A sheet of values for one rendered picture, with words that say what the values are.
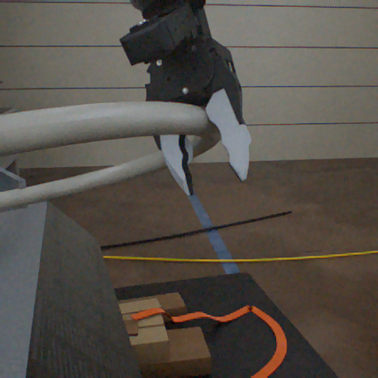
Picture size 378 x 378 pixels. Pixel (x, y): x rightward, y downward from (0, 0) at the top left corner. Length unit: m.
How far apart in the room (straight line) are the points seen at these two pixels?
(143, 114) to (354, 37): 6.35
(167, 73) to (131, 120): 0.12
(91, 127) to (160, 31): 0.10
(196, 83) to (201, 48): 0.03
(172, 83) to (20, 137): 0.19
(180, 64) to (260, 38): 5.74
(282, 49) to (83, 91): 2.59
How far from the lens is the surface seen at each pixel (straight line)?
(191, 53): 0.48
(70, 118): 0.36
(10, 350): 0.91
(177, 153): 0.47
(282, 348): 2.31
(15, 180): 0.82
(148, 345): 2.00
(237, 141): 0.45
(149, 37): 0.40
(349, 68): 6.67
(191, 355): 2.09
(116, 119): 0.37
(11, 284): 1.14
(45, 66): 6.01
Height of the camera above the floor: 1.32
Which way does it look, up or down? 16 degrees down
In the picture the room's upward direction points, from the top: straight up
